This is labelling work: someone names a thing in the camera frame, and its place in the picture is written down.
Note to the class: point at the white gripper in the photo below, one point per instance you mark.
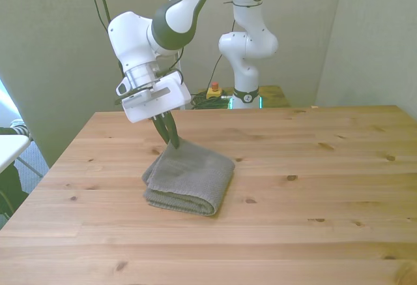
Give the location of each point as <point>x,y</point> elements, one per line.
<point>169,100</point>

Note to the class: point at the grey towel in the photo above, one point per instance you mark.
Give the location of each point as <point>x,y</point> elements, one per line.
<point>192,174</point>

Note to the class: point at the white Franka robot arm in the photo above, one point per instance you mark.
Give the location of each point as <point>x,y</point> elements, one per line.
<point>130,37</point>

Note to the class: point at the yellow emergency stop box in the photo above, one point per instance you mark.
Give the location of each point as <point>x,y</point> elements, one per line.
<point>214,92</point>

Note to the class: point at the grey metal table leg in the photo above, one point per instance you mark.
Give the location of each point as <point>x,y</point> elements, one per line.
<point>31,167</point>

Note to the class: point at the white side table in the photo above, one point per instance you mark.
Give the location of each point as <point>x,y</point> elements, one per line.
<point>11,146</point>

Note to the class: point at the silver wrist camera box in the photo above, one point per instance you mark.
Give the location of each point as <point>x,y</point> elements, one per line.
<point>137,98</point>

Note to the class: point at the black camera stand pole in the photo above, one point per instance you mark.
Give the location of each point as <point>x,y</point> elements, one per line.
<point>103,1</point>

